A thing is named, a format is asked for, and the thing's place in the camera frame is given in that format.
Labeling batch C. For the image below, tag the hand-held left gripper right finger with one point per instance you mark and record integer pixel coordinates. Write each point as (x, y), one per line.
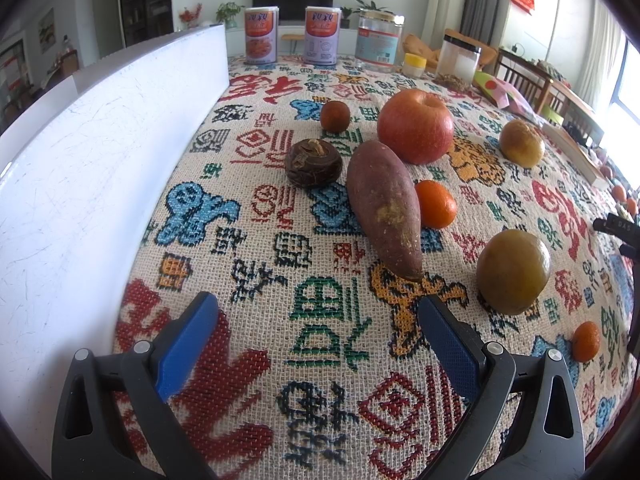
(447, 345)

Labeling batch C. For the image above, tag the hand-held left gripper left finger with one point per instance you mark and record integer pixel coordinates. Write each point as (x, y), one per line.
(185, 345)

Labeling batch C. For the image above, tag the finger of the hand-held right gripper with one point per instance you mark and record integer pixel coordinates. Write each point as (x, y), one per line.
(631, 252)
(617, 225)

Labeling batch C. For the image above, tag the orange tangerine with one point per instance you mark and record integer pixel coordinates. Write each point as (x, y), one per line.
(586, 341)
(632, 206)
(437, 205)
(619, 193)

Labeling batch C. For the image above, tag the green-yellow orange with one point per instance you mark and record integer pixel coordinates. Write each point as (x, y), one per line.
(521, 142)
(513, 271)

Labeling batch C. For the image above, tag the purple sweet potato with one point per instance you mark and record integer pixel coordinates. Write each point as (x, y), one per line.
(385, 210)

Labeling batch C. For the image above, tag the white cardboard box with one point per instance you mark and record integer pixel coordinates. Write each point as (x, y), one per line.
(100, 160)

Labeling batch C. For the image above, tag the red apple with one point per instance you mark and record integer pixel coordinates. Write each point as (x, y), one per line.
(415, 126)

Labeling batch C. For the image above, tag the white book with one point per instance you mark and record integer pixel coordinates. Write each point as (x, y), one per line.
(575, 152)

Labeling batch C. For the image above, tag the patterned woven tablecloth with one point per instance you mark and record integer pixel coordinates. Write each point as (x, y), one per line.
(300, 240)

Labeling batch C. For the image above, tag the wooden chair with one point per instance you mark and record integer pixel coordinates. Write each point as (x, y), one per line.
(525, 75)

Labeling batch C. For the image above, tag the colourful cushion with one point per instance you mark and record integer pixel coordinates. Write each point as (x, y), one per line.
(492, 87)

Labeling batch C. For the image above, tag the clear jar black lid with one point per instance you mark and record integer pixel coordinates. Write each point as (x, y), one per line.
(458, 60)

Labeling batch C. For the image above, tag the small brown round fruit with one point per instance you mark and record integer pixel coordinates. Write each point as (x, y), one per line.
(334, 116)

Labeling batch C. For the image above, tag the small yellow-lid jar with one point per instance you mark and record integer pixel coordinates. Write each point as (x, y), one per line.
(414, 65)

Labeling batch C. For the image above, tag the grey curtain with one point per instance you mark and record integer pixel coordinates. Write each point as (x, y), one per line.
(487, 0)

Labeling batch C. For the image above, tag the orange cushion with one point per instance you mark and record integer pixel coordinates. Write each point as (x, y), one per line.
(420, 45)

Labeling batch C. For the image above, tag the large glass jar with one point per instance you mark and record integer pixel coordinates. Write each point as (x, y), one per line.
(378, 40)

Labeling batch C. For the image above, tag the pink labelled can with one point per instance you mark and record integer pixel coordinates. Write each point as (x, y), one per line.
(322, 35)
(260, 35)

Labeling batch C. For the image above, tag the wooden side table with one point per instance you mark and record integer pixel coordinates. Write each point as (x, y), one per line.
(292, 36)

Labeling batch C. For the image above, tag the red flower arrangement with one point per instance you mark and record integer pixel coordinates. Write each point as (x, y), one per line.
(190, 14)

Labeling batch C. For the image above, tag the small green potted plant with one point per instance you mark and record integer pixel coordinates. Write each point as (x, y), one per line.
(346, 14)

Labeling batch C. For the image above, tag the dark display cabinet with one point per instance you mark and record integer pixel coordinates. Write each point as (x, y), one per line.
(145, 0)

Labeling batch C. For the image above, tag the black television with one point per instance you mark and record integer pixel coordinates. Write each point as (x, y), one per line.
(292, 2)

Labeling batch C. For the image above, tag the framed wall picture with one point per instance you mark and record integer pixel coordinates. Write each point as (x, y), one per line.
(46, 30)

